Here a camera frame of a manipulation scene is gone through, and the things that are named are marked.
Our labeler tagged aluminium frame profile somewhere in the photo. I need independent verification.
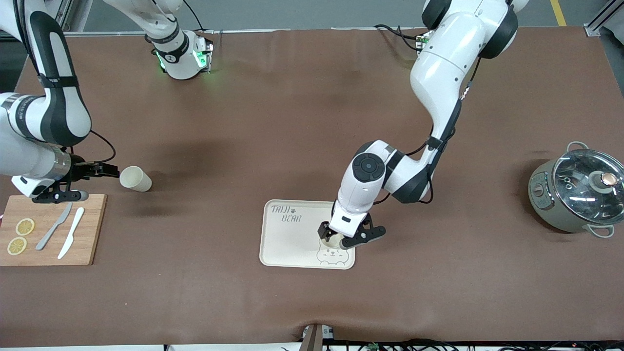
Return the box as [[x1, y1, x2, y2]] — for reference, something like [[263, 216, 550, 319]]
[[584, 0, 624, 37], [53, 0, 74, 31]]

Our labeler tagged glass pot lid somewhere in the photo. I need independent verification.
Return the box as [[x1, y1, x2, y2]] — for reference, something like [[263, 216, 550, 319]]
[[553, 149, 624, 227]]

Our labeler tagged black arm base cable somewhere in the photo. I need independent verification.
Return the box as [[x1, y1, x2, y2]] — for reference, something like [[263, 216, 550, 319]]
[[183, 0, 206, 33], [374, 23, 425, 49]]

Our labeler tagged grey plastic knife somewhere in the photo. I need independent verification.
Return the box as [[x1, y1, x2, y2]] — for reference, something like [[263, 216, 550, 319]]
[[35, 202, 73, 251]]

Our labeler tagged cream bear print tray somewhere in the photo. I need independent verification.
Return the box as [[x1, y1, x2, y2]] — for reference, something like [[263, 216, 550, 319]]
[[259, 199, 356, 270]]

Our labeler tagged white plastic knife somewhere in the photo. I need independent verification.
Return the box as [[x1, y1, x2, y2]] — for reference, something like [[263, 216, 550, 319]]
[[57, 207, 85, 260]]

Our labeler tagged metal table edge bracket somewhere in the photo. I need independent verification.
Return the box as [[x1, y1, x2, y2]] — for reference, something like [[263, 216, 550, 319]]
[[300, 323, 336, 351]]

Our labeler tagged black left arm base cable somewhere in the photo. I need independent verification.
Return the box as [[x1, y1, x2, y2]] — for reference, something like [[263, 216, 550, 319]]
[[374, 23, 425, 49]]

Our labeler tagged grey-green cooking pot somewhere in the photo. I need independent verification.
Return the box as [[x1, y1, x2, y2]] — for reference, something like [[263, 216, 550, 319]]
[[528, 141, 624, 238]]

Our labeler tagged black right arm base cable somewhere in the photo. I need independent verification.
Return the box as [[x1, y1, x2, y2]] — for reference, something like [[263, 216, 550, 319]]
[[183, 0, 206, 33]]

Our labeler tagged brown table cover cloth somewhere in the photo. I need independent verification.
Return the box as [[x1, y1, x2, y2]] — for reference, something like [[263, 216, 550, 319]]
[[0, 27, 624, 348]]

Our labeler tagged wooden cutting board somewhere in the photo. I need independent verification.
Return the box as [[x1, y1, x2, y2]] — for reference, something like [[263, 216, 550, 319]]
[[0, 194, 108, 267]]

